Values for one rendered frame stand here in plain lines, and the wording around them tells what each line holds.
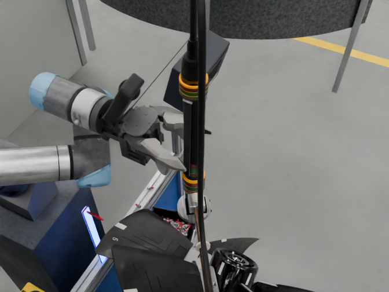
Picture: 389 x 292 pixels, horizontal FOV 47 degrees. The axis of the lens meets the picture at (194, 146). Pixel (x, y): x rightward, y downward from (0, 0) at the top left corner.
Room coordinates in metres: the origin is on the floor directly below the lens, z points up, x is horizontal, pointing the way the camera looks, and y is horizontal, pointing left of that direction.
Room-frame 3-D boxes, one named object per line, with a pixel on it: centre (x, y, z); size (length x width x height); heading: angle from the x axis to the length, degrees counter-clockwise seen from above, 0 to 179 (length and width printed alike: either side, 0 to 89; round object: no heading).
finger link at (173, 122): (0.54, 0.01, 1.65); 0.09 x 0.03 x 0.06; 83
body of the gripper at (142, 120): (0.55, 0.12, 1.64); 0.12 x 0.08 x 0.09; 62
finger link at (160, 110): (0.55, 0.06, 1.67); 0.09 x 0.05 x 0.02; 83
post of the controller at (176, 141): (1.12, 0.07, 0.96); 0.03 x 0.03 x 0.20; 62
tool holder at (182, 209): (0.48, 0.00, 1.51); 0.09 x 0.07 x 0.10; 7
